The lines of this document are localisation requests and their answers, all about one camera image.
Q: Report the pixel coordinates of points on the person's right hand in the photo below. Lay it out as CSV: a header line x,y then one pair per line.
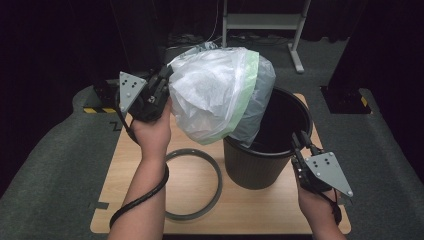
x,y
316,208

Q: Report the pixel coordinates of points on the white metal stand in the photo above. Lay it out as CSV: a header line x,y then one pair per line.
x,y
263,20

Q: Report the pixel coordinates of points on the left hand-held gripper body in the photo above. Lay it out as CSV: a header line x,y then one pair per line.
x,y
133,93

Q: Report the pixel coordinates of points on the person's left hand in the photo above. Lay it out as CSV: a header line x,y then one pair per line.
x,y
155,136

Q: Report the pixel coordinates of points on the white panda print trash bag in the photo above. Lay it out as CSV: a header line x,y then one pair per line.
x,y
206,93

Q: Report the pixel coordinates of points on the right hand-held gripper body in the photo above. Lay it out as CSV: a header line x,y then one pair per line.
x,y
325,173

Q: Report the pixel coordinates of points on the black ribbed trash can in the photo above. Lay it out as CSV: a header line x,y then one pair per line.
x,y
253,170

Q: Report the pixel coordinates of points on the black base with hazard stripes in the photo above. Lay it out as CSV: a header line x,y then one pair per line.
x,y
343,100
101,100

